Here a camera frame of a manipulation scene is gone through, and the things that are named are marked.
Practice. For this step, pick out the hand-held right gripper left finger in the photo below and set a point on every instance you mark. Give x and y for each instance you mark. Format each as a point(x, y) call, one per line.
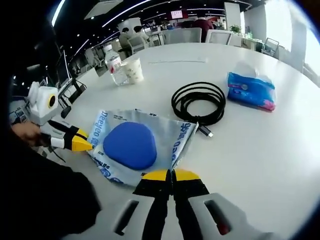
point(142, 215)

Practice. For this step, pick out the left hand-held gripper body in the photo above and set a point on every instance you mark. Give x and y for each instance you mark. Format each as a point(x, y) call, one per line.
point(42, 105)

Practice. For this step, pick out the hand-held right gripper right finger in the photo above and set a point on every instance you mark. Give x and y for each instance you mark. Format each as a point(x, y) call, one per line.
point(202, 215)

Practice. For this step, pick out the silver wet wipes pack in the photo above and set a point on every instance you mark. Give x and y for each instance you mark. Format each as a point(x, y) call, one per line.
point(130, 145)

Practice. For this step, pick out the clear plastic water bottle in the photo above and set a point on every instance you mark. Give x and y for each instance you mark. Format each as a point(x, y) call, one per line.
point(115, 67)

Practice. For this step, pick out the white paper cup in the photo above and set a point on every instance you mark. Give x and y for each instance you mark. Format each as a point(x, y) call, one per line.
point(133, 72)

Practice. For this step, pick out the blue tissue pack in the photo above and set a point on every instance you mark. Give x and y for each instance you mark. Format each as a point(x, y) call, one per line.
point(250, 90)

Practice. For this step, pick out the person's left hand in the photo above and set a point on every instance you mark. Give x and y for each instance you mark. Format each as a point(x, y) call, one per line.
point(25, 132)

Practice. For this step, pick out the black stand base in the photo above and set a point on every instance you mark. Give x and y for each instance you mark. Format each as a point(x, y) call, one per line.
point(66, 112)

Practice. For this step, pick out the dark computer monitor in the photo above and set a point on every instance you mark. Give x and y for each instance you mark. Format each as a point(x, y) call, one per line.
point(62, 67)

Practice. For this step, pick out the person's black clothing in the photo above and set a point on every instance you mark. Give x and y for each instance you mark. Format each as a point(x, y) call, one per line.
point(50, 195)

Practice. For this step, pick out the ceiling air conditioner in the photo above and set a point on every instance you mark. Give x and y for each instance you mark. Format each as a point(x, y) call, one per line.
point(102, 10)

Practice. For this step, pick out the white table socket strip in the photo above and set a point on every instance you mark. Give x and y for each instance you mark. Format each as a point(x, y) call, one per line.
point(180, 60)

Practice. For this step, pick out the grey mesh office chair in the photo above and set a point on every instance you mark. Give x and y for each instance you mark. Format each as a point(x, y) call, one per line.
point(182, 36)

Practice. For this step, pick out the white mesh office chair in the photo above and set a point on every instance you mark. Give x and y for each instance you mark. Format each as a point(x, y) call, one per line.
point(218, 37)

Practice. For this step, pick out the green potted plant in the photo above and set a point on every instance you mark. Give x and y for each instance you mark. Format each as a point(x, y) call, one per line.
point(235, 28)

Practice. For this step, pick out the red wall screen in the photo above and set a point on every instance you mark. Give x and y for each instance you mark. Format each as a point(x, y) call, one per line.
point(179, 14)

